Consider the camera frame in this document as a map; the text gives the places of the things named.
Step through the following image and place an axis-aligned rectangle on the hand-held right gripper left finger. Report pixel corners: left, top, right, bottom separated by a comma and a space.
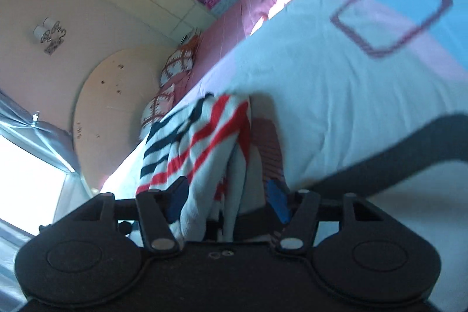
78, 177, 190, 258

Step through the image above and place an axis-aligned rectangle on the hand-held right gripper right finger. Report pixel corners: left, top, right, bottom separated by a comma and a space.
265, 180, 389, 258

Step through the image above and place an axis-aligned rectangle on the white red navy striped shirt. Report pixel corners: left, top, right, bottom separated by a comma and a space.
136, 93, 253, 243

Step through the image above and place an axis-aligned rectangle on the round wooden headboard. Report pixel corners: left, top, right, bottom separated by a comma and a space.
73, 44, 180, 188

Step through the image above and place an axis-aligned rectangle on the white blue pink bed cover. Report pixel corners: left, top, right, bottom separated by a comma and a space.
99, 0, 468, 247

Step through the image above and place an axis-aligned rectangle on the bright window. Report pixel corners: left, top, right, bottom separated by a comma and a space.
0, 135, 66, 232

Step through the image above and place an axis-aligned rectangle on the orange pillow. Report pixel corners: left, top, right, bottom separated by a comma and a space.
181, 29, 202, 46

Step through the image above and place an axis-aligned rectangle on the grey curtain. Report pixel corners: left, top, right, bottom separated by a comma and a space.
0, 89, 79, 188

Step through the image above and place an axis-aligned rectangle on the pink bed sheet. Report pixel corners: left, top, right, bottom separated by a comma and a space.
172, 0, 315, 108

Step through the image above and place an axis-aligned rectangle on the wall lamp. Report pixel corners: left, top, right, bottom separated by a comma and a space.
33, 17, 68, 56

